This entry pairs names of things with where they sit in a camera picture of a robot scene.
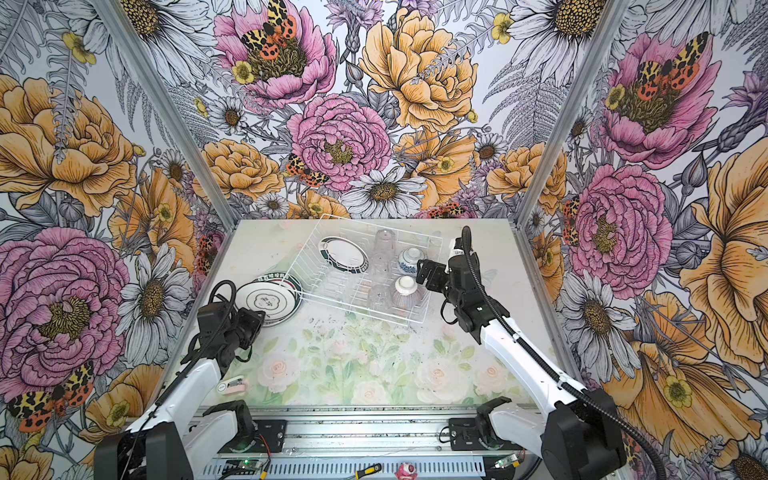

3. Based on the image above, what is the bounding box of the white plate cloud emblem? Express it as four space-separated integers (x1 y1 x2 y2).
236 282 300 327

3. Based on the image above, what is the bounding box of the clear glass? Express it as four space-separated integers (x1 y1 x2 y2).
372 228 397 263
367 283 394 314

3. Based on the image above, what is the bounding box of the green red rimmed plate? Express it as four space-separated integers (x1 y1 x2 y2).
254 272 303 300

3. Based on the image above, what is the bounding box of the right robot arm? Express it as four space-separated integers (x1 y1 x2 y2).
416 251 627 479

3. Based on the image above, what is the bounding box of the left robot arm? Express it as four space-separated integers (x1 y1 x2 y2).
93 301 265 479

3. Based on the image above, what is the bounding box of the small pink white object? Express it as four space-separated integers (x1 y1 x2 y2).
216 376 249 395

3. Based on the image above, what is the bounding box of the blue white porcelain bowl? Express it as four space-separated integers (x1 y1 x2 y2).
397 247 427 276

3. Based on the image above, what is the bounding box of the pink round object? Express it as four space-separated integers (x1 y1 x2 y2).
394 462 418 480

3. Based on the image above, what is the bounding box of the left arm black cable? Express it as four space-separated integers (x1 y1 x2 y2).
119 279 238 457

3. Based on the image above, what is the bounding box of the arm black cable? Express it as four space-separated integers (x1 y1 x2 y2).
458 225 667 480
119 279 238 457

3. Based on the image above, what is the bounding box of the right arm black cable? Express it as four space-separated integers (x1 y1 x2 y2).
458 225 667 480

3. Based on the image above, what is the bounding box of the white wire dish rack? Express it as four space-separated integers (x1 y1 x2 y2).
287 214 443 325

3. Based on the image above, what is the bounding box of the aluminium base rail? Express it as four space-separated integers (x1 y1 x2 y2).
179 401 523 462

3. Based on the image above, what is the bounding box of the yellow handled screwdriver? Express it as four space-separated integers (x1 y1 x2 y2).
345 463 383 480

